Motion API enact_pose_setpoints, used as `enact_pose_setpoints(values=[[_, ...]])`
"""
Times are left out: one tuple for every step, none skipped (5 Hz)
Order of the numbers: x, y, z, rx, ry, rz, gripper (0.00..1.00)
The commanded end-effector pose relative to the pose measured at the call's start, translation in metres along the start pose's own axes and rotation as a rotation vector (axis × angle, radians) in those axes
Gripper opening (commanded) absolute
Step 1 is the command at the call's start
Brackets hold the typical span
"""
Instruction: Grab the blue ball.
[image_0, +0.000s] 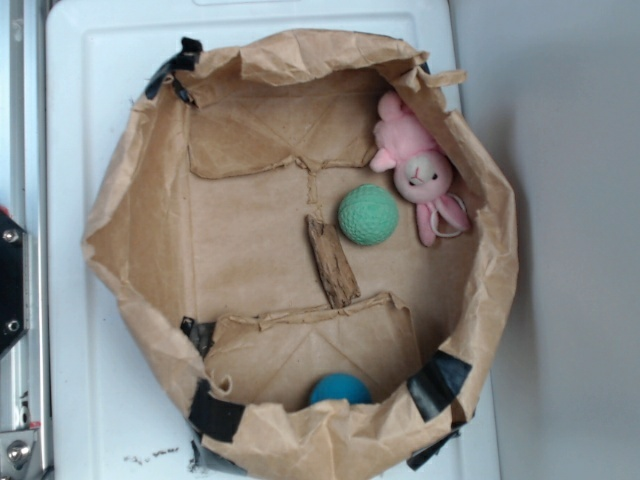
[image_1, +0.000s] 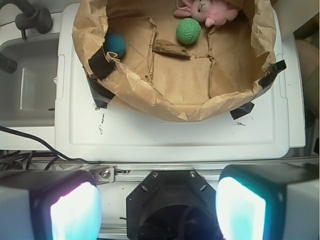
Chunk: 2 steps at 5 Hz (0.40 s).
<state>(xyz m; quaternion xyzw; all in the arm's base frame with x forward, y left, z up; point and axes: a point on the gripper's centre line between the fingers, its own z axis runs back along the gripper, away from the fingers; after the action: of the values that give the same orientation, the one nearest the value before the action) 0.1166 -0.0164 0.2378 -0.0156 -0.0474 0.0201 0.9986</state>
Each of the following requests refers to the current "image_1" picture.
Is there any black cable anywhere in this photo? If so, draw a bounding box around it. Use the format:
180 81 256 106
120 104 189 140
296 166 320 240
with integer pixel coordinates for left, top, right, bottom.
0 125 102 171

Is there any aluminium frame rail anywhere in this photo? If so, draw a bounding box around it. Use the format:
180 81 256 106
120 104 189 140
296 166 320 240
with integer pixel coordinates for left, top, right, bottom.
53 155 320 185

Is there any green foam ball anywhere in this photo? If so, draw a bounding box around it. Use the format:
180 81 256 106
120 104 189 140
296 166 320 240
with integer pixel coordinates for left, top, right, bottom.
175 18 202 45

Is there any white plastic lid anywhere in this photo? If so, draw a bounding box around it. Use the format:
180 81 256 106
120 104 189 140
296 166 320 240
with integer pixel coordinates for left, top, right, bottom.
54 3 290 163

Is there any pink plush bunny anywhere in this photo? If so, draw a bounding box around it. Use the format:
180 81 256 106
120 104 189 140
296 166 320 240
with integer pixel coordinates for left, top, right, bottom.
173 0 241 28

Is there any brown wood bark piece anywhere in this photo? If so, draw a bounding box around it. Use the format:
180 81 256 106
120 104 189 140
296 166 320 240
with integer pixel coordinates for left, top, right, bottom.
152 39 192 59

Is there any blue foam ball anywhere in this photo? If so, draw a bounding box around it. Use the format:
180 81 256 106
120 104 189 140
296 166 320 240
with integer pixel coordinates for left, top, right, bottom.
103 33 126 58

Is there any brown paper bag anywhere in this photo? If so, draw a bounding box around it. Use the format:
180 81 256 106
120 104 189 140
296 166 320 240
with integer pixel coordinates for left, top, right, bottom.
72 0 286 122

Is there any gripper glowing white right finger pad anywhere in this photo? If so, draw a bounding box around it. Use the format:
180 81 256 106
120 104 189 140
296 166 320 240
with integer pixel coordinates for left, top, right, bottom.
215 163 320 240

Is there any gripper glowing white left finger pad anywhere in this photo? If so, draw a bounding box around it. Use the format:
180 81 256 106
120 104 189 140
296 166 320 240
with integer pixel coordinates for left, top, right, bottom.
0 170 102 240

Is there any grey sink faucet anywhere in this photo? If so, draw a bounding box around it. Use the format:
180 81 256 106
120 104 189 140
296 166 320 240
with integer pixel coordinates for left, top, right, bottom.
0 0 54 74

